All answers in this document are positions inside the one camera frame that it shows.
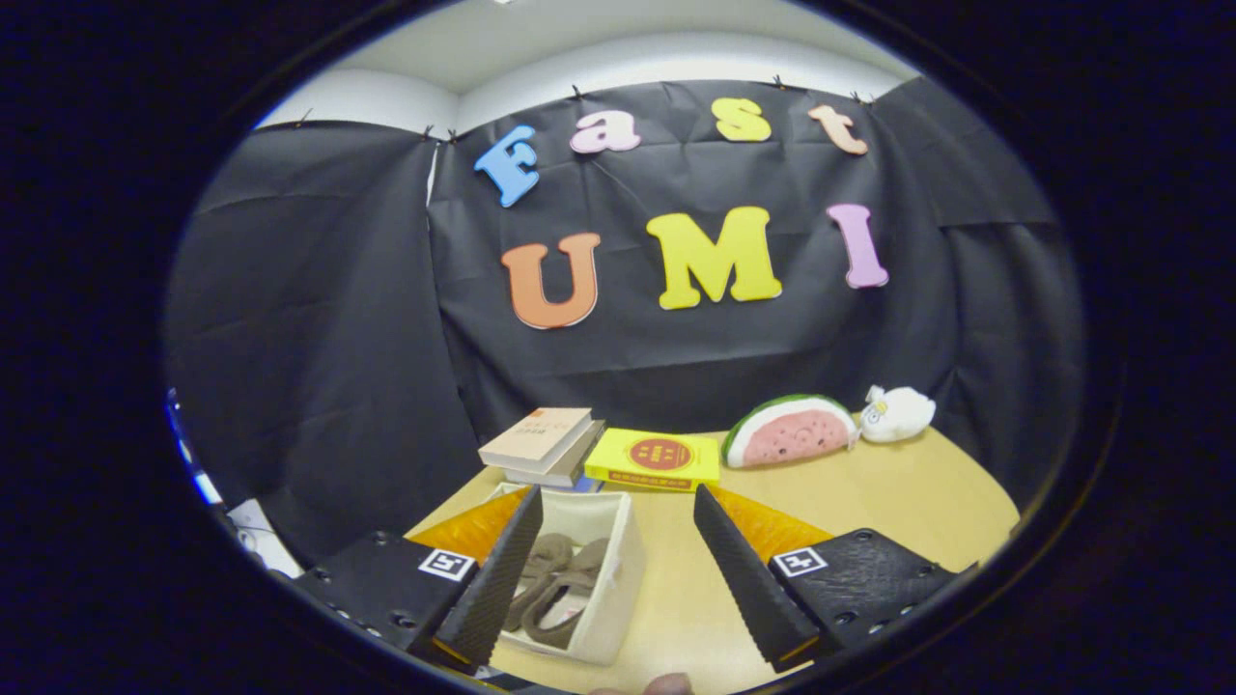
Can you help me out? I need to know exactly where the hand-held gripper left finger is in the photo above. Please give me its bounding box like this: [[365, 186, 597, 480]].
[[290, 485, 545, 675]]

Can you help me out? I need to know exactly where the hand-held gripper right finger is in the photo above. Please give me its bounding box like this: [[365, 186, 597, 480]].
[[693, 485, 978, 675]]

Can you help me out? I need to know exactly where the brown fuzzy shoe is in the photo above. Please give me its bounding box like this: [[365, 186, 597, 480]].
[[504, 533, 576, 630], [521, 539, 612, 650]]

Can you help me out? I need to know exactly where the cream fabric storage box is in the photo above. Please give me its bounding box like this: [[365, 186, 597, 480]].
[[483, 483, 647, 667]]

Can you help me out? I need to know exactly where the yellow book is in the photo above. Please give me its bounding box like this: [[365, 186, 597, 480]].
[[584, 428, 722, 492]]

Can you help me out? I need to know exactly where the beige book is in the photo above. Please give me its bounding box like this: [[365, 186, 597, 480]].
[[478, 407, 593, 474]]

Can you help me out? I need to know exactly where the watermelon slice plush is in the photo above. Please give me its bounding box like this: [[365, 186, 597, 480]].
[[722, 393, 860, 470]]

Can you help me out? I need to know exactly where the white plush toy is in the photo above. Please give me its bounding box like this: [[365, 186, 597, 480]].
[[857, 384, 938, 445]]

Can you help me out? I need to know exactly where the white paper sheet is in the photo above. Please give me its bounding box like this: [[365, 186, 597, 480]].
[[227, 497, 302, 580]]

